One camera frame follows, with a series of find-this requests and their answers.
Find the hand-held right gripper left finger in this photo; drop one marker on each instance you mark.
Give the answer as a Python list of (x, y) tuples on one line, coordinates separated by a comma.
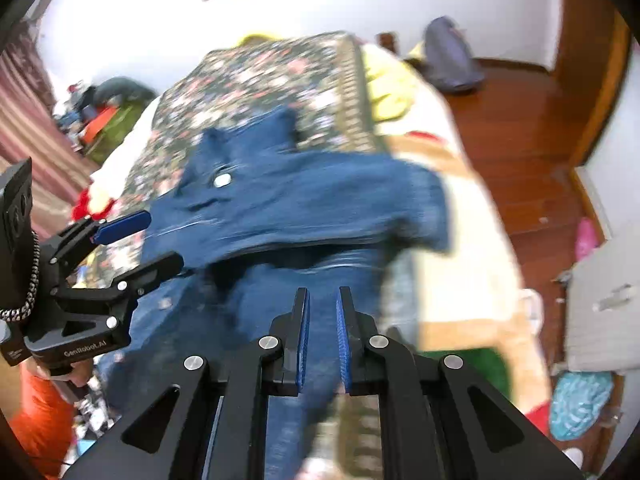
[(303, 345)]

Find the teal patterned cloth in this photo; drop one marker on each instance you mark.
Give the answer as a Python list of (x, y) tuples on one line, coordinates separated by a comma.
[(580, 405)]

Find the white cloth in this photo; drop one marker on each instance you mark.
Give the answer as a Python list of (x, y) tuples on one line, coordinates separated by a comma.
[(125, 160)]

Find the blue denim jeans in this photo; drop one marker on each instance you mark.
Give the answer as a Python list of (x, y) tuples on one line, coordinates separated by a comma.
[(300, 200)]

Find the pink striped curtain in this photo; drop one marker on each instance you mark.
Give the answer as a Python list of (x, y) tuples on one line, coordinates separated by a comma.
[(30, 125)]

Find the wooden door frame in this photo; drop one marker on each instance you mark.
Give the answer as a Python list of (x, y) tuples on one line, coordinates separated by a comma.
[(600, 90)]

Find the white cabinet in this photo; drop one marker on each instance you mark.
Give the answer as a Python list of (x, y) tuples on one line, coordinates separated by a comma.
[(605, 310)]

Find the red cloth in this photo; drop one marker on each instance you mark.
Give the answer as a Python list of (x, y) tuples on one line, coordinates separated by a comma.
[(87, 205)]

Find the dark floral blanket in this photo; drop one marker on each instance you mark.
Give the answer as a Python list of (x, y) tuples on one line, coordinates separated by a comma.
[(280, 75)]

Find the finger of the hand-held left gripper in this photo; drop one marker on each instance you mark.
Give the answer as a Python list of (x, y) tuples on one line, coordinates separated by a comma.
[(122, 225), (150, 275)]

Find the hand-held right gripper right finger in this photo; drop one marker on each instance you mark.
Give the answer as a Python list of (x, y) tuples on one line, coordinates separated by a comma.
[(344, 345)]

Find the person's left forearm orange sleeve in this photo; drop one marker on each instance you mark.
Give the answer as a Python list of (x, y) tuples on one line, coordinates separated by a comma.
[(40, 425)]

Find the yellow pillow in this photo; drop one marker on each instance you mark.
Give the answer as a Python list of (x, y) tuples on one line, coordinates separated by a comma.
[(257, 39)]

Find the cream printed bed sheet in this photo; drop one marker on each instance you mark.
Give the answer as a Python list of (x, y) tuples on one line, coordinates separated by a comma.
[(475, 260)]

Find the person's left hand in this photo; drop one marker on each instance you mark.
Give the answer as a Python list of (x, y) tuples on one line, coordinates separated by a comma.
[(82, 370)]

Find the wooden bed post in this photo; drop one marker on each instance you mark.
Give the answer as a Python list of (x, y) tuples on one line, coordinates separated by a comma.
[(386, 42)]

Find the orange cloth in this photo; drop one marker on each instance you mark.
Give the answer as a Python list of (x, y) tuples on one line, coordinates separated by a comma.
[(97, 125)]

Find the green bag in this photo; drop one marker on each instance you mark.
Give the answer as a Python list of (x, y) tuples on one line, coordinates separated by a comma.
[(117, 127)]

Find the dark grey cloth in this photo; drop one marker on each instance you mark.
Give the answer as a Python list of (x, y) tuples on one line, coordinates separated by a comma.
[(125, 89)]

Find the pile of mixed clutter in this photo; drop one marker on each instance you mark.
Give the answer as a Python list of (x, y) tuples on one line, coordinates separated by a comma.
[(75, 110)]

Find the grey bag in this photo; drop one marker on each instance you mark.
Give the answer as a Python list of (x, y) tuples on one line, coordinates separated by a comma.
[(450, 60)]

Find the yellow cloth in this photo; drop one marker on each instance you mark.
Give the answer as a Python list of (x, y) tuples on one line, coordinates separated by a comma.
[(390, 85)]

